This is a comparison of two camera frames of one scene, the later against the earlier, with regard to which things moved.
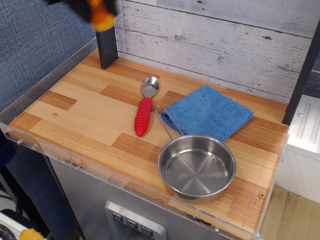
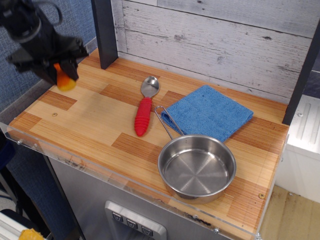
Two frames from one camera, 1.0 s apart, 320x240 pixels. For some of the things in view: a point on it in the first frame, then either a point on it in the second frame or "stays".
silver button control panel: x=122 y=223 stays
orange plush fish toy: x=104 y=20 -> x=64 y=82
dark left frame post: x=107 y=44 stays
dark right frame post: x=300 y=87 stays
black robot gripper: x=81 y=6 -> x=46 y=47
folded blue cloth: x=209 y=111 stays
